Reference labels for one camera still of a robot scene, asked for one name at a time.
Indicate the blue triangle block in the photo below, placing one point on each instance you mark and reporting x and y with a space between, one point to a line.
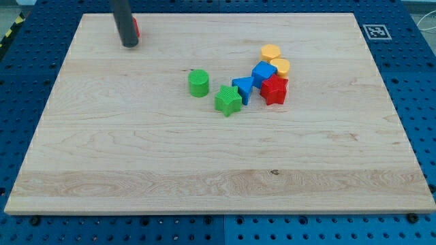
244 88

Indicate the red star block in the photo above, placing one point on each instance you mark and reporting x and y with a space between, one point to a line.
274 90

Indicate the wooden board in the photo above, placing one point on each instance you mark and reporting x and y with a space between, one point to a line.
121 134

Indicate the yellow cylinder block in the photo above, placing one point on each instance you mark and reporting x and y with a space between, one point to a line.
283 67

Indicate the white fiducial marker tag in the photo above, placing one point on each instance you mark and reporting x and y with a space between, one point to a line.
377 32

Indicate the red block behind rod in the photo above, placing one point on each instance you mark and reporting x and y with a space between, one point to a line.
136 27

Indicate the blue cube block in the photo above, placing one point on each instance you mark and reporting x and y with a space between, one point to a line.
262 71

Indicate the green star block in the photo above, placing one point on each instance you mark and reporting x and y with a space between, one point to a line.
228 100

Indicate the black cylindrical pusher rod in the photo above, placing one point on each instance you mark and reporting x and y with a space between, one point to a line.
123 18

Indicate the green cylinder block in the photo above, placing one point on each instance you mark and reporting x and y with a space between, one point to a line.
198 80

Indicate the yellow hexagon block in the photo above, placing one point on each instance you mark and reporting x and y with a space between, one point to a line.
269 52

